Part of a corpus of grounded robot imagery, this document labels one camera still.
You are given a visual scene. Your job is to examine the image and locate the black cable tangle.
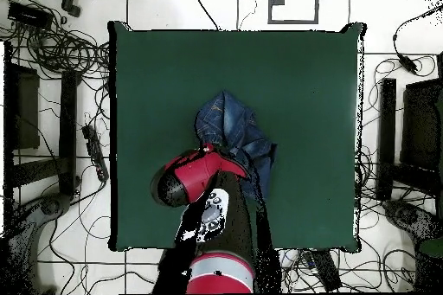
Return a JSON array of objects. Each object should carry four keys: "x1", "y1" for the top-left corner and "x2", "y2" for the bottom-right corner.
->
[
  {"x1": 354, "y1": 145, "x2": 420, "y2": 292},
  {"x1": 0, "y1": 0, "x2": 112, "y2": 81}
]

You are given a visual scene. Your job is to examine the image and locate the black metal frame stand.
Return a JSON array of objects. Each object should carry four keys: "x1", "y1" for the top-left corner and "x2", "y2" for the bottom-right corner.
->
[
  {"x1": 376, "y1": 77, "x2": 443, "y2": 202},
  {"x1": 3, "y1": 41, "x2": 82, "y2": 206}
]

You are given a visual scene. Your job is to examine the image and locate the black rectangular device box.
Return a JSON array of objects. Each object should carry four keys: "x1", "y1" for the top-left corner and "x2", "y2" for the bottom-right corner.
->
[{"x1": 7, "y1": 1, "x2": 54, "y2": 29}]

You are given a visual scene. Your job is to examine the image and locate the thin black floor cable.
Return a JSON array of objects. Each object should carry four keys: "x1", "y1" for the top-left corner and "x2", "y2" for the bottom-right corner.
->
[{"x1": 236, "y1": 0, "x2": 259, "y2": 30}]

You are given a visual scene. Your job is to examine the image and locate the grey rectangular floor frame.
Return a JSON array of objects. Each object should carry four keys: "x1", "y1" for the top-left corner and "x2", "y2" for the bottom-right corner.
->
[{"x1": 266, "y1": 0, "x2": 320, "y2": 25}]

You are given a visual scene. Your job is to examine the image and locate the black power adapter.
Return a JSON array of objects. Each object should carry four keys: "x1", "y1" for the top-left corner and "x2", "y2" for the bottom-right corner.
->
[{"x1": 396, "y1": 53, "x2": 421, "y2": 75}]

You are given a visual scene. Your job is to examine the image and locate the dark green tablecloth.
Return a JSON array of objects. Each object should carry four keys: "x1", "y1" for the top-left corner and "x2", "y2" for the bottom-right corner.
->
[{"x1": 106, "y1": 21, "x2": 368, "y2": 253}]

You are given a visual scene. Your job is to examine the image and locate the black cable with connector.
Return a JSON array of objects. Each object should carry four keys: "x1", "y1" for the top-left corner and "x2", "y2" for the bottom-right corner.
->
[{"x1": 392, "y1": 2, "x2": 443, "y2": 57}]

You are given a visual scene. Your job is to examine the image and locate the grey tripod foot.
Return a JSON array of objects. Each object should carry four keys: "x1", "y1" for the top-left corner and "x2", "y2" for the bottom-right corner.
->
[
  {"x1": 6, "y1": 192, "x2": 74, "y2": 294},
  {"x1": 382, "y1": 199, "x2": 443, "y2": 258}
]

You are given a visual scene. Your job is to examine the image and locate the dark flat panel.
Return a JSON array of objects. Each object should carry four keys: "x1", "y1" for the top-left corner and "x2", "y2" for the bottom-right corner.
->
[
  {"x1": 13, "y1": 64, "x2": 41, "y2": 151},
  {"x1": 401, "y1": 78, "x2": 443, "y2": 171}
]

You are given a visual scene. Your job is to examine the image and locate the long black power strip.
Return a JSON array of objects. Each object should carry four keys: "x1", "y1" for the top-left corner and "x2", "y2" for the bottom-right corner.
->
[{"x1": 309, "y1": 249, "x2": 343, "y2": 292}]

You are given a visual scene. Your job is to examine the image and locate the dark green pad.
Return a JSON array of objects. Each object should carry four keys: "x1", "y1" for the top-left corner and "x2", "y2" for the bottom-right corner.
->
[{"x1": 416, "y1": 235, "x2": 443, "y2": 258}]

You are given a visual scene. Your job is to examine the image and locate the blue denim jeans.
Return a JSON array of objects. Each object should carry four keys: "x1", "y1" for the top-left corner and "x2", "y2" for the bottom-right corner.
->
[{"x1": 194, "y1": 89, "x2": 278, "y2": 202}]

